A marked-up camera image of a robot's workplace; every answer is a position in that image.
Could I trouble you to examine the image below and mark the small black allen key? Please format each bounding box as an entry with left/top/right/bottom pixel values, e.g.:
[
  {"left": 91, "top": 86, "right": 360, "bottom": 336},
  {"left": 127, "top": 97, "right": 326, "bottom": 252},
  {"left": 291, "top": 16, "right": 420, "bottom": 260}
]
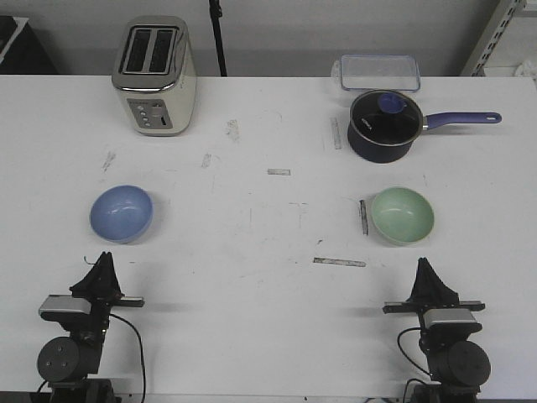
[{"left": 83, "top": 255, "right": 96, "bottom": 265}]

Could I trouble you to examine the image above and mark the blue bowl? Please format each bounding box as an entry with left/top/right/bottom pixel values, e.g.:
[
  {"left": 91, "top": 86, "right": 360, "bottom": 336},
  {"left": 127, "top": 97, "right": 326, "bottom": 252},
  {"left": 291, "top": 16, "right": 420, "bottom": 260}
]
[{"left": 89, "top": 185, "right": 154, "bottom": 243}]

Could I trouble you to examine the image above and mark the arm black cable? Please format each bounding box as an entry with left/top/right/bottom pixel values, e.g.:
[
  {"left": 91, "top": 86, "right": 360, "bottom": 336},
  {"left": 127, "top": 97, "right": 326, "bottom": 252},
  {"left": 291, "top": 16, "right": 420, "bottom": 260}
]
[
  {"left": 107, "top": 312, "right": 147, "bottom": 403},
  {"left": 396, "top": 327, "right": 433, "bottom": 379}
]

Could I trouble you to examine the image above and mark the cream two-slot toaster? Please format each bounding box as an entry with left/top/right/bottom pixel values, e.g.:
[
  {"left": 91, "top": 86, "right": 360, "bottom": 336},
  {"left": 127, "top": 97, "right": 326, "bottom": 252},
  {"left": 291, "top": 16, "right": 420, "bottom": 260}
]
[{"left": 112, "top": 15, "right": 197, "bottom": 137}]

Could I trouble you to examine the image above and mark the black tripod pole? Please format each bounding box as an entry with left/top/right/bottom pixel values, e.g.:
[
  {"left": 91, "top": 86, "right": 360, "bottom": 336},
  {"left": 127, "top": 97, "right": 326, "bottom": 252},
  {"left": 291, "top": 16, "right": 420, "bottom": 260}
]
[{"left": 208, "top": 0, "right": 227, "bottom": 77}]

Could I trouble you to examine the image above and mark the green bowl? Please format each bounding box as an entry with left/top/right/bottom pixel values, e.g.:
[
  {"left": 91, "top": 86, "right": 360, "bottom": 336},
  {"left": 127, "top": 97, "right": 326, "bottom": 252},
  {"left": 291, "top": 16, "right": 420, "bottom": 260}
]
[{"left": 371, "top": 186, "right": 435, "bottom": 245}]

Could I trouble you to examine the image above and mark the white slotted shelf upright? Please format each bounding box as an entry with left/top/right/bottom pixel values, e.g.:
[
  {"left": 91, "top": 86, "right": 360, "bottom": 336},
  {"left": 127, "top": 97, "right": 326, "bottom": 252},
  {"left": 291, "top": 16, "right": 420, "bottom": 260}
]
[{"left": 460, "top": 1, "right": 536, "bottom": 76}]

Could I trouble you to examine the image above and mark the clear plastic food container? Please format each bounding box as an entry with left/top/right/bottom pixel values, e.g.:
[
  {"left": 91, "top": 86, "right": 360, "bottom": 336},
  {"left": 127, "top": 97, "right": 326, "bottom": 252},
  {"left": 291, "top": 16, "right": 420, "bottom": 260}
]
[{"left": 331, "top": 54, "right": 421, "bottom": 92}]

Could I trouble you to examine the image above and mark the blue saucepan with handle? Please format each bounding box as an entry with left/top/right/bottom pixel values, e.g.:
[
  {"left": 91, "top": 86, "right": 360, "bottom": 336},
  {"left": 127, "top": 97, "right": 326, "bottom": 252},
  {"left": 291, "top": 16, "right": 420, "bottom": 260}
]
[{"left": 347, "top": 90, "right": 502, "bottom": 164}]

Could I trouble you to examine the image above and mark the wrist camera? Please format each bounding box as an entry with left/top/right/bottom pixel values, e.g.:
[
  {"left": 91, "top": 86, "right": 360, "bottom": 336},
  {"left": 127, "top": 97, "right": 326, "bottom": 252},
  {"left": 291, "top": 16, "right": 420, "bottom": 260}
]
[
  {"left": 38, "top": 295, "right": 91, "bottom": 323},
  {"left": 423, "top": 308, "right": 482, "bottom": 334}
]

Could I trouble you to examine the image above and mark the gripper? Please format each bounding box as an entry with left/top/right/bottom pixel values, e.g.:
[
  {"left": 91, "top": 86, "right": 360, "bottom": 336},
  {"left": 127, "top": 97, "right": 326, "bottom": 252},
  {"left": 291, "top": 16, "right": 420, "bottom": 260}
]
[
  {"left": 382, "top": 258, "right": 486, "bottom": 326},
  {"left": 70, "top": 252, "right": 145, "bottom": 332}
]

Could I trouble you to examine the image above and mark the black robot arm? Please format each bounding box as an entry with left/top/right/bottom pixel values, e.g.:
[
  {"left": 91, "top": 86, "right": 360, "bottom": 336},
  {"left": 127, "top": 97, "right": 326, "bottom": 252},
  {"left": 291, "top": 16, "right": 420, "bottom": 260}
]
[
  {"left": 383, "top": 257, "right": 491, "bottom": 402},
  {"left": 37, "top": 252, "right": 144, "bottom": 402}
]

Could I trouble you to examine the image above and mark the glass pot lid blue knob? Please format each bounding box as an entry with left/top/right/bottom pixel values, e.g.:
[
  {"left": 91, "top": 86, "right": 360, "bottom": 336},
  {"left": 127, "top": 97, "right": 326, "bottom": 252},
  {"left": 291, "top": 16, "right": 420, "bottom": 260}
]
[{"left": 350, "top": 90, "right": 423, "bottom": 145}]

